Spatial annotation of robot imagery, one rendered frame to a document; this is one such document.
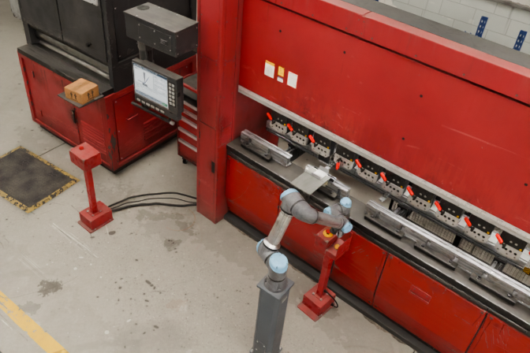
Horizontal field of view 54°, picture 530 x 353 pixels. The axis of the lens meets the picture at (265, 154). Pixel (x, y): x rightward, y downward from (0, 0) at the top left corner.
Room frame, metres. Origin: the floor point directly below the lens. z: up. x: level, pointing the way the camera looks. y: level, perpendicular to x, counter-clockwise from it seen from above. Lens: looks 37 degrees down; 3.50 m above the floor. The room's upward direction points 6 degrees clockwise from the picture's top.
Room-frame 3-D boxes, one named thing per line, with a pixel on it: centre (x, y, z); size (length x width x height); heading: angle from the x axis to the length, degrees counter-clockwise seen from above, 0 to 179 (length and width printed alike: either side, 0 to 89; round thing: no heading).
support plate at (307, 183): (3.00, -0.36, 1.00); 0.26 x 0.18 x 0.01; 144
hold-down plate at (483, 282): (2.24, -1.54, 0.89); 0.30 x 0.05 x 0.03; 54
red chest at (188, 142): (4.29, 0.56, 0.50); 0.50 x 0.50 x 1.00; 54
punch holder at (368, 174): (2.90, -0.74, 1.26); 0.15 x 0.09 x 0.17; 54
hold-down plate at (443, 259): (2.48, -1.22, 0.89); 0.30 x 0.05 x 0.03; 54
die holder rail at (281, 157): (3.45, 0.00, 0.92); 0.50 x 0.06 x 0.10; 54
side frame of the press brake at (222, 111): (3.84, 0.24, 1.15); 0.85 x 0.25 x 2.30; 144
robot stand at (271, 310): (2.20, -0.15, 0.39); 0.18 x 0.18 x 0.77; 57
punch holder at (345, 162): (3.01, -0.58, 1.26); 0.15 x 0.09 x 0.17; 54
